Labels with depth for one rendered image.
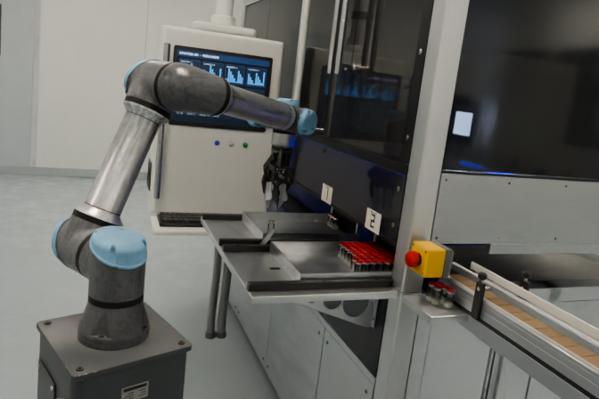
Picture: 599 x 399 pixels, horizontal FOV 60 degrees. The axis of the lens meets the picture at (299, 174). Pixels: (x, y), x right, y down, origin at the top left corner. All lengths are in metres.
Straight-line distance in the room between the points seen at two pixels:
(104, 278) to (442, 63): 0.91
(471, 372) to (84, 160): 5.71
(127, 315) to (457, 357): 0.91
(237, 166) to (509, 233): 1.14
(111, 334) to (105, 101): 5.59
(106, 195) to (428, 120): 0.79
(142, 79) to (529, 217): 1.10
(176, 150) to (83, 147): 4.63
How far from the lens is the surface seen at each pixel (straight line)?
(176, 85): 1.22
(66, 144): 6.73
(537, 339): 1.22
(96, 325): 1.21
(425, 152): 1.33
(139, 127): 1.28
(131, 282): 1.18
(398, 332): 1.46
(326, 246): 1.63
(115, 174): 1.28
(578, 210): 1.72
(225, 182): 2.20
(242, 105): 1.30
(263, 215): 1.90
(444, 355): 1.58
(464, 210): 1.44
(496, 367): 1.39
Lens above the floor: 1.38
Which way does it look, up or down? 10 degrees down
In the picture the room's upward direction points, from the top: 7 degrees clockwise
